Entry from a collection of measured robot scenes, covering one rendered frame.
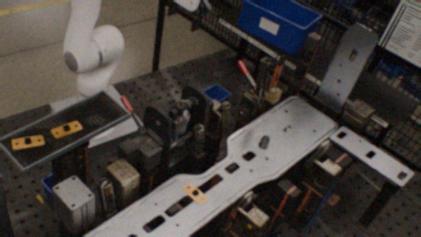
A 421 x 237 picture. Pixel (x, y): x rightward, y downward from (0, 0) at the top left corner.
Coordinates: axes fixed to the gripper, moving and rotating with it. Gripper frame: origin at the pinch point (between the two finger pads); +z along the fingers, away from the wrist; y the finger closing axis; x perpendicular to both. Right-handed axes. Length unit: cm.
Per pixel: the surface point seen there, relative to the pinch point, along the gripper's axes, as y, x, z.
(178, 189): 21, -14, 45
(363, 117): 41, 59, 39
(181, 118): 8.7, -4.0, 29.0
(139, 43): -153, 127, 145
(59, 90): -141, 44, 145
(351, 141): 44, 51, 45
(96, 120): -5.8, -25.5, 28.7
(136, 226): 23, -33, 45
